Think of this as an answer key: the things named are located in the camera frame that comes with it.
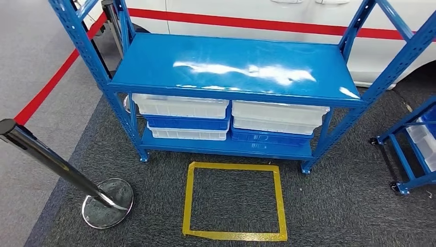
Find yellow floor tape square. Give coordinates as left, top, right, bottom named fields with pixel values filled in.
left=182, top=161, right=289, bottom=242

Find chrome barrier stanchion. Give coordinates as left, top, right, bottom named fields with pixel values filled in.
left=0, top=118, right=135, bottom=230
left=101, top=0, right=146, bottom=119

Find blue metal shelf rack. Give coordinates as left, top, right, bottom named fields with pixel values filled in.
left=48, top=0, right=436, bottom=175

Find black car tire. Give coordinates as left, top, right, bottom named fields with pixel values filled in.
left=129, top=23, right=151, bottom=35

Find red barrier belt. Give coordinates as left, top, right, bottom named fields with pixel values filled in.
left=14, top=12, right=108, bottom=126
left=128, top=7, right=436, bottom=42

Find blue plastic bin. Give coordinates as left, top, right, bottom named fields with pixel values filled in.
left=143, top=102, right=232, bottom=131
left=230, top=125, right=314, bottom=148
left=420, top=105, right=436, bottom=138

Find white car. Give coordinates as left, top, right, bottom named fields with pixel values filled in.
left=73, top=0, right=436, bottom=90

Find blue wheeled shelf rack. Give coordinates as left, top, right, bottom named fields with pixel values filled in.
left=369, top=95, right=436, bottom=196

